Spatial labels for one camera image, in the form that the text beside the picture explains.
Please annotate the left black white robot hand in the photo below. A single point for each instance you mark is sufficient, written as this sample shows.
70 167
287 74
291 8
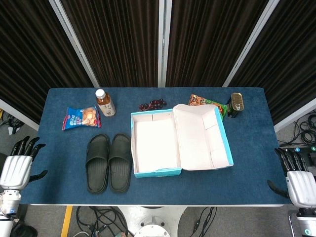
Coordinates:
16 170

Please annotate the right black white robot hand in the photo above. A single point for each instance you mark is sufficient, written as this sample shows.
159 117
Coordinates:
301 187

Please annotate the black rubber slipper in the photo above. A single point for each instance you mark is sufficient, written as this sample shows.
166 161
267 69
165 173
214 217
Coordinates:
119 168
97 170

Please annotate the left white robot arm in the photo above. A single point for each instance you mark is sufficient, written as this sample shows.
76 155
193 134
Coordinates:
8 212

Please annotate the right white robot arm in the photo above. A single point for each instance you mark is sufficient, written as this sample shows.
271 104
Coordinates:
306 222

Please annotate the light blue cardboard shoe box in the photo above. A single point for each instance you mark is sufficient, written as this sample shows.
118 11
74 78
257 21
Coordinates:
155 145

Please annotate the yellow floor tape strip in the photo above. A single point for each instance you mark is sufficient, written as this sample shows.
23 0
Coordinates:
66 222

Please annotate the blue snack bag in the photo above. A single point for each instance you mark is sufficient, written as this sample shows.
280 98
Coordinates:
81 118

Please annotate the dark tin can gold lid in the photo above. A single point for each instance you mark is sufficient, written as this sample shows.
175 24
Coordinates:
235 106

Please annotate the tea bottle with white cap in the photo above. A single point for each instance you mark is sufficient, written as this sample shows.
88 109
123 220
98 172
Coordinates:
106 106

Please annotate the dark brown pleated curtain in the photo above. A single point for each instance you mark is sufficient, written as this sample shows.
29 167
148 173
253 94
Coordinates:
209 37
118 37
291 49
24 49

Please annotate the orange green snack bag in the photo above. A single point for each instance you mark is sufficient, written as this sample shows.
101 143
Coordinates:
200 100

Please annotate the bunch of dark red grapes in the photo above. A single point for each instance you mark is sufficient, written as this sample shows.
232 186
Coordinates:
153 104

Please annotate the grey metal partition post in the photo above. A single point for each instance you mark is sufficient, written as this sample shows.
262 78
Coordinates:
164 37
251 42
296 115
17 114
74 42

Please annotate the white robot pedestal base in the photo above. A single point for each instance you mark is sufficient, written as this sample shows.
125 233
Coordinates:
153 229

